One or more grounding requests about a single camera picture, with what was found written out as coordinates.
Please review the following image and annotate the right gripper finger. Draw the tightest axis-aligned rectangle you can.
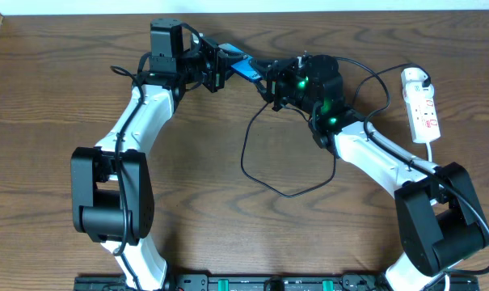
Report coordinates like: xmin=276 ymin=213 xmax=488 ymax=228
xmin=249 ymin=58 xmax=278 ymax=79
xmin=255 ymin=82 xmax=273 ymax=103

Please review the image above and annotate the blue Samsung Galaxy smartphone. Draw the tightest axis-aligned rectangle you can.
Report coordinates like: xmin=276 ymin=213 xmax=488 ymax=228
xmin=230 ymin=54 xmax=262 ymax=83

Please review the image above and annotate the black USB charging cable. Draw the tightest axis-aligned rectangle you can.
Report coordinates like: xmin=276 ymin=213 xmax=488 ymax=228
xmin=240 ymin=62 xmax=432 ymax=199

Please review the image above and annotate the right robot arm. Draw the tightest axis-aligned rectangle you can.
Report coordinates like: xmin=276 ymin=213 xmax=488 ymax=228
xmin=251 ymin=55 xmax=489 ymax=290

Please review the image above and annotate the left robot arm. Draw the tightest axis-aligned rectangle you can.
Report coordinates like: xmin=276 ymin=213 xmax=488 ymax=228
xmin=70 ymin=18 xmax=247 ymax=290

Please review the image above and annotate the white charger adapter plug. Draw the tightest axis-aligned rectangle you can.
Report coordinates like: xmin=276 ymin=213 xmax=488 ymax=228
xmin=401 ymin=67 xmax=435 ymax=104

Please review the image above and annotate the white power strip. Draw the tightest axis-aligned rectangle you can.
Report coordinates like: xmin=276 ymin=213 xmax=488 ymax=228
xmin=400 ymin=67 xmax=442 ymax=145

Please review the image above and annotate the white power strip cord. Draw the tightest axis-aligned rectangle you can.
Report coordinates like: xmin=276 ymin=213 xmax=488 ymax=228
xmin=424 ymin=141 xmax=451 ymax=291

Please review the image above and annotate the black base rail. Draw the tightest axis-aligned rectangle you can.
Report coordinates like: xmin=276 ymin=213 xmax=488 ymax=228
xmin=72 ymin=274 xmax=481 ymax=291

